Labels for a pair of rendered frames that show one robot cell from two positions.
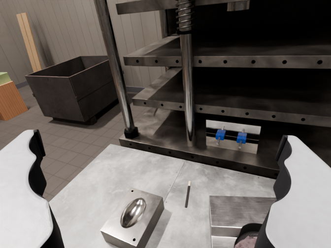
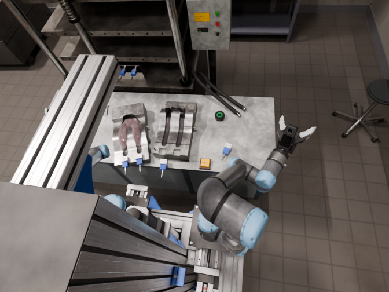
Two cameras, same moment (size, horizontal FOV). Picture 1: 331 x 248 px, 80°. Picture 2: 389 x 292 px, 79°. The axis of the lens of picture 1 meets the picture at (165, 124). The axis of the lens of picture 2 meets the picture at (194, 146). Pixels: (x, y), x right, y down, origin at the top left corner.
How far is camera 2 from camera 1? 1.36 m
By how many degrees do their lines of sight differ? 31
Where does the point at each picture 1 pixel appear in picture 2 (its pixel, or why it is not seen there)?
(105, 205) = not seen: hidden behind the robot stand
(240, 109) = (125, 58)
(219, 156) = (125, 85)
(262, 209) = (131, 108)
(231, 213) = (119, 113)
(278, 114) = (144, 58)
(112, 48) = (30, 30)
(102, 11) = (13, 8)
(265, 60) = (124, 32)
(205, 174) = (116, 97)
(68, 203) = not seen: hidden behind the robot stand
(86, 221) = not seen: hidden behind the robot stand
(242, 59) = (113, 32)
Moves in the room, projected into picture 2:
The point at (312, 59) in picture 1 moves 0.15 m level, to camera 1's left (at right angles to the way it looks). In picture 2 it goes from (143, 32) to (124, 38)
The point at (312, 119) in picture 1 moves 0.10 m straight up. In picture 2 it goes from (159, 59) to (156, 50)
